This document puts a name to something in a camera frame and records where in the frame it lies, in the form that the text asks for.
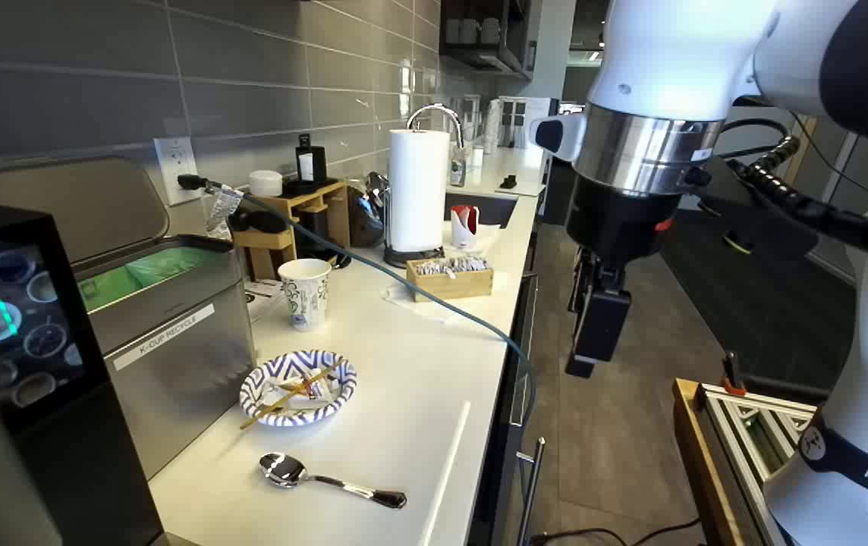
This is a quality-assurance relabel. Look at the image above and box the small wooden packet box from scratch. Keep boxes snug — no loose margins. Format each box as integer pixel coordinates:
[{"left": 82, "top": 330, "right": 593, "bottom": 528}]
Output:
[{"left": 402, "top": 251, "right": 497, "bottom": 303}]

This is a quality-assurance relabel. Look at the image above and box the white paper towel roll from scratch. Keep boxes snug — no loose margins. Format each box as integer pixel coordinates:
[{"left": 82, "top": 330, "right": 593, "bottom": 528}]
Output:
[{"left": 383, "top": 127, "right": 455, "bottom": 254}]

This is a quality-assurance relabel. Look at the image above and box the dark base cabinet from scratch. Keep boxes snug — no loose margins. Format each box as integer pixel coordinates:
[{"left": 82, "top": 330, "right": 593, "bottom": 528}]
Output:
[{"left": 466, "top": 193, "right": 558, "bottom": 546}]

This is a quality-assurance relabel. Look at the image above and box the blue white patterned plate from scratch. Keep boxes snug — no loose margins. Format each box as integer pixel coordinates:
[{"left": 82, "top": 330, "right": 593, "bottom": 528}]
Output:
[{"left": 237, "top": 350, "right": 362, "bottom": 430}]

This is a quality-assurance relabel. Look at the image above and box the black coffee machine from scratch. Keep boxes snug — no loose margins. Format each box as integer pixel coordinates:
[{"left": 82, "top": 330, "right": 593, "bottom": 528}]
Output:
[{"left": 0, "top": 193, "right": 163, "bottom": 546}]

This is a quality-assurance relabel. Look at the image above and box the red white item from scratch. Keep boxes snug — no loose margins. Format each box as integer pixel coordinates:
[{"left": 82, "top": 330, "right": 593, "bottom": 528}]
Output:
[{"left": 449, "top": 204, "right": 482, "bottom": 251}]

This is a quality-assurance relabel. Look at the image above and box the wooden countertop organizer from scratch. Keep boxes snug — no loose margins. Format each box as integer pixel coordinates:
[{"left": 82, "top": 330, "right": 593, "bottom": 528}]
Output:
[{"left": 232, "top": 180, "right": 356, "bottom": 282}]

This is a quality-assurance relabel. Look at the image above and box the white paper packets bundle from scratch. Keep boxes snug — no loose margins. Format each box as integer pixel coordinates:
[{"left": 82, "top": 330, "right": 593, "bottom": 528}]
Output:
[{"left": 414, "top": 251, "right": 490, "bottom": 279}]

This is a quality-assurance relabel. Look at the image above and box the aluminium profile frame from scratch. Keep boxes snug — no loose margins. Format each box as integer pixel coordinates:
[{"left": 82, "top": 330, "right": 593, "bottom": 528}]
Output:
[{"left": 701, "top": 381, "right": 823, "bottom": 546}]

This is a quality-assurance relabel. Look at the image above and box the metal spoon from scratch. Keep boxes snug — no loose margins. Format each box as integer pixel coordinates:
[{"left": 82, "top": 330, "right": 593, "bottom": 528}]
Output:
[{"left": 256, "top": 450, "right": 410, "bottom": 512}]

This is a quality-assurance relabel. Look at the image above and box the silver metal pot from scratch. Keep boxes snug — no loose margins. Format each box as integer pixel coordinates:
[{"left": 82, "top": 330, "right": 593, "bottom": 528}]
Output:
[{"left": 402, "top": 100, "right": 471, "bottom": 151}]

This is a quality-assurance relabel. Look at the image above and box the dark glass bottle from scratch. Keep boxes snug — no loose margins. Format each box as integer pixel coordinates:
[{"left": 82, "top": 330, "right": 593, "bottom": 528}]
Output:
[{"left": 291, "top": 130, "right": 329, "bottom": 190}]

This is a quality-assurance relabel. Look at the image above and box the silver toaster appliance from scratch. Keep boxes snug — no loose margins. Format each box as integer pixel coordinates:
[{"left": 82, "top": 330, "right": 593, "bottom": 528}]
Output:
[{"left": 482, "top": 94, "right": 562, "bottom": 156}]

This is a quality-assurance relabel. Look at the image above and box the white wall outlet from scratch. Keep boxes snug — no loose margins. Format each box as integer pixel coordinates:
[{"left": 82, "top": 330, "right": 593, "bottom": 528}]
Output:
[{"left": 152, "top": 132, "right": 201, "bottom": 206}]

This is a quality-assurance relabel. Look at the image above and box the dark green power cable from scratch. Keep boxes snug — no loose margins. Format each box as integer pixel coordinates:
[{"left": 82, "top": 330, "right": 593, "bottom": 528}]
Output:
[{"left": 176, "top": 173, "right": 539, "bottom": 406}]

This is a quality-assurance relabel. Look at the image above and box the black robot cable harness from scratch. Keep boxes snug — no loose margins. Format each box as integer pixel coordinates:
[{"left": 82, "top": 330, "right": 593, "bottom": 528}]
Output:
[{"left": 721, "top": 118, "right": 868, "bottom": 268}]

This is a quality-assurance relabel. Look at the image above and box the black wire towel holder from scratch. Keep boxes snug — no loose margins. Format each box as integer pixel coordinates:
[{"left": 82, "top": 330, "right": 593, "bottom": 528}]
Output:
[{"left": 383, "top": 239, "right": 449, "bottom": 274}]

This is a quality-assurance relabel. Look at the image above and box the small white jar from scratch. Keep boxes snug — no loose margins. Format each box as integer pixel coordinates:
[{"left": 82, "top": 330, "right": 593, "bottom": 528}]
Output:
[{"left": 246, "top": 168, "right": 284, "bottom": 199}]

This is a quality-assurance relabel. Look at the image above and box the wooden crate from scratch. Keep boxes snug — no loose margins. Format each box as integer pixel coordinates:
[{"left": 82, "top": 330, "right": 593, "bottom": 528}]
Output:
[{"left": 670, "top": 376, "right": 761, "bottom": 546}]

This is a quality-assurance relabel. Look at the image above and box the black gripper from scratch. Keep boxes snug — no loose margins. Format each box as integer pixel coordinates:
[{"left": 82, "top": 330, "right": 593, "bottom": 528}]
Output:
[{"left": 564, "top": 180, "right": 684, "bottom": 378}]

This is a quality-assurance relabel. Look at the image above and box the black floor cable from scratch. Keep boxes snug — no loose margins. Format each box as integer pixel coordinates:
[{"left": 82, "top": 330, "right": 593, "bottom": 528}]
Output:
[{"left": 529, "top": 514, "right": 706, "bottom": 546}]

